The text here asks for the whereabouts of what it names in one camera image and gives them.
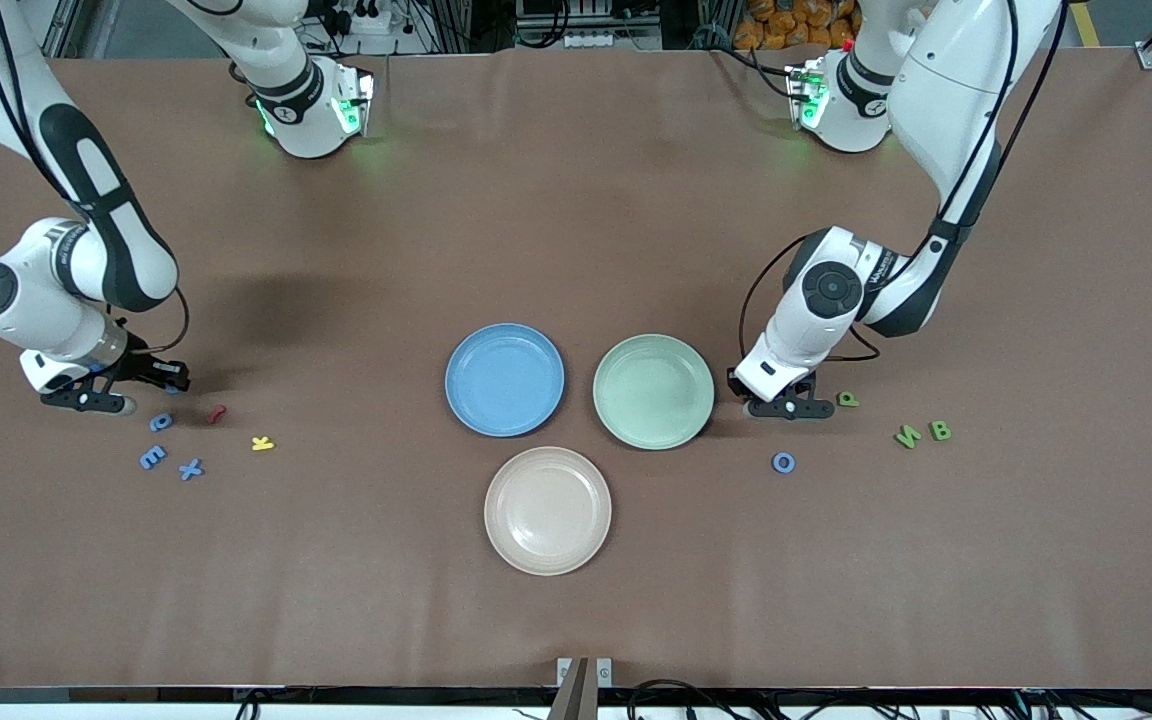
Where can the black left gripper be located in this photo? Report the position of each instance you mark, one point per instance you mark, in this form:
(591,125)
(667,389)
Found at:
(802,387)

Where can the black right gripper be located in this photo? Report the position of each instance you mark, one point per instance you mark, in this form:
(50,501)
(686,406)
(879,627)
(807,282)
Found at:
(144,366)

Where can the blue foam letter P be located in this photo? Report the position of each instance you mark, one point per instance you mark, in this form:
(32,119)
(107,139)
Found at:
(158,422)

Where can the blue foam letter E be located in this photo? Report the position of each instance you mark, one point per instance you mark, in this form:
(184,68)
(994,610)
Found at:
(151,458)

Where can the blue foam letter X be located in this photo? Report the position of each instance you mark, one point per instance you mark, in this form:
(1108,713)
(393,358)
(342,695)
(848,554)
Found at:
(191,469)

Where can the green foam letter N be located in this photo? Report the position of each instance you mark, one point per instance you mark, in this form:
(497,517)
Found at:
(907,436)

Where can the green foam letter B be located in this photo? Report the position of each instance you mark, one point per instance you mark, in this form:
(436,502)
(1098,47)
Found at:
(940,431)

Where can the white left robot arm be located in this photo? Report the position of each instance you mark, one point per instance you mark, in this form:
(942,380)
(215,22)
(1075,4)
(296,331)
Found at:
(956,90)

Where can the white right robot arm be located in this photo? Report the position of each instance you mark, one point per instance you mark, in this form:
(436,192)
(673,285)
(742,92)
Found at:
(36,300)

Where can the red foam letter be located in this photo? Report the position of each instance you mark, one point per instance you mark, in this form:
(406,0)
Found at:
(217,413)

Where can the light green round plate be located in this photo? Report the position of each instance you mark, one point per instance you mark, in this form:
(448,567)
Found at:
(654,392)

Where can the blue foam letter O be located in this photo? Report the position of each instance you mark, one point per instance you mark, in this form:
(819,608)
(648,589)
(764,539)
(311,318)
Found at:
(776,462)

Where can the beige pink round plate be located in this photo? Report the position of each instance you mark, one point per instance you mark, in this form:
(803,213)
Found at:
(548,511)

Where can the blue round plate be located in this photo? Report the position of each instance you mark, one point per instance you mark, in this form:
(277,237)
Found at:
(504,380)

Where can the orange fruit net bag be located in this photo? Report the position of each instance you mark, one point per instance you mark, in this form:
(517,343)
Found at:
(796,25)

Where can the small white power strip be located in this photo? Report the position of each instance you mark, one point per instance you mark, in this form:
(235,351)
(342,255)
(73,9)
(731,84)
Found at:
(586,40)

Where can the white power strip with plugs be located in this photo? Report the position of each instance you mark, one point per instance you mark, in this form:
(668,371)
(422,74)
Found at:
(361,18)

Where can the metal table edge bracket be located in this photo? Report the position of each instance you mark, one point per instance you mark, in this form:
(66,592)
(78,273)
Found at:
(584,685)

